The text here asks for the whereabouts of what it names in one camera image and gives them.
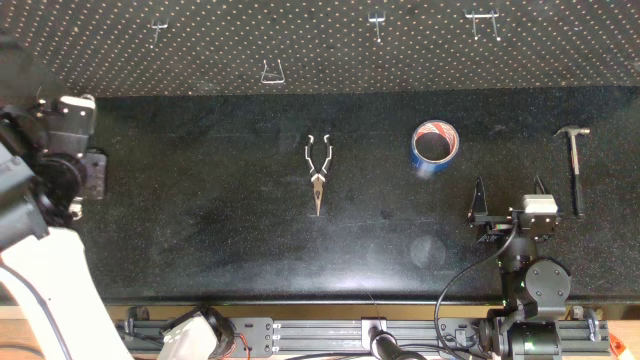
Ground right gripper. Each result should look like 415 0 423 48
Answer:
467 174 548 246

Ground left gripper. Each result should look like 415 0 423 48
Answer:
79 148 109 202

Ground roll of blue tape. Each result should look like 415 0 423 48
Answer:
410 119 461 178

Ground black and white pliers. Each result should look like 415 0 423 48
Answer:
303 133 334 218

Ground black pegboard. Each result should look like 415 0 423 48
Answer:
0 0 640 99

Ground hammer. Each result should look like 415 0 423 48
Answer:
552 124 592 219

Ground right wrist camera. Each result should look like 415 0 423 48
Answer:
510 193 561 240

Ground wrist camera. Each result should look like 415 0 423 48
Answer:
510 193 561 240
47 93 98 158

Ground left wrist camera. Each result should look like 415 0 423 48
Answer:
47 93 98 158

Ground black cable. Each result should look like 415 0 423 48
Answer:
433 222 519 360
0 262 74 360

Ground mounting rail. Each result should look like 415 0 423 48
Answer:
114 304 614 360

